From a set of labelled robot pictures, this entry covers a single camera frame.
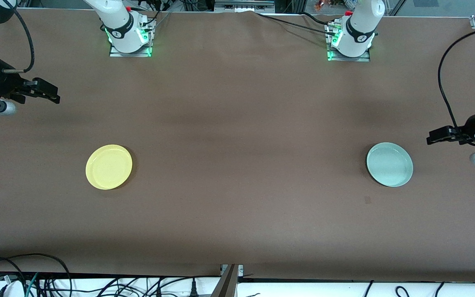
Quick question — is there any black base connector cable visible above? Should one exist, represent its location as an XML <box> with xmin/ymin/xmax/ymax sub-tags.
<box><xmin>143</xmin><ymin>9</ymin><xmax>171</xmax><ymax>28</ymax></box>

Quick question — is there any yellow plate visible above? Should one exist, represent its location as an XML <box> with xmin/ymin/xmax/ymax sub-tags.
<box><xmin>85</xmin><ymin>144</ymin><xmax>133</xmax><ymax>190</ymax></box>

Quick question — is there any pale green plate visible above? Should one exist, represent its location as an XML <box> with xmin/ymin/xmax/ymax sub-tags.
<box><xmin>366</xmin><ymin>142</ymin><xmax>414</xmax><ymax>188</ymax></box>

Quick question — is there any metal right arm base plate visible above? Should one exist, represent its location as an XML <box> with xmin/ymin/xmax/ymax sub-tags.
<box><xmin>109</xmin><ymin>19</ymin><xmax>153</xmax><ymax>58</ymax></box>

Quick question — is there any short black table cable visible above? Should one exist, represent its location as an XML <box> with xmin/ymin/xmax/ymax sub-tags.
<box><xmin>303</xmin><ymin>12</ymin><xmax>339</xmax><ymax>25</ymax></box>

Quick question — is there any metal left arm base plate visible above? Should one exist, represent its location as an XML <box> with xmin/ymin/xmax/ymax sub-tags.
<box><xmin>327</xmin><ymin>21</ymin><xmax>371</xmax><ymax>63</ymax></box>

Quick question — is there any grey metal bracket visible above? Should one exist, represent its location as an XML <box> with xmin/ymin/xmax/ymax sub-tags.
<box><xmin>211</xmin><ymin>264</ymin><xmax>244</xmax><ymax>297</ymax></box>

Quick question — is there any green cable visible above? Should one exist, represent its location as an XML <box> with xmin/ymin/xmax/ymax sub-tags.
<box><xmin>25</xmin><ymin>272</ymin><xmax>40</xmax><ymax>297</ymax></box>

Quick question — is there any long black table cable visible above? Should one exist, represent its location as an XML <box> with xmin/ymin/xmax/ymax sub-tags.
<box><xmin>255</xmin><ymin>12</ymin><xmax>334</xmax><ymax>34</ymax></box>

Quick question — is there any silver metal rail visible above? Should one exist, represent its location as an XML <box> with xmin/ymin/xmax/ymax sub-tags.
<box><xmin>215</xmin><ymin>0</ymin><xmax>275</xmax><ymax>13</ymax></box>

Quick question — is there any black looping cable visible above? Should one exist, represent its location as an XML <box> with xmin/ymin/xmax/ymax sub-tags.
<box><xmin>0</xmin><ymin>253</ymin><xmax>72</xmax><ymax>297</ymax></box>

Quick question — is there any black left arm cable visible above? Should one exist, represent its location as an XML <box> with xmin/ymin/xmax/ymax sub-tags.
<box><xmin>437</xmin><ymin>28</ymin><xmax>475</xmax><ymax>128</ymax></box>

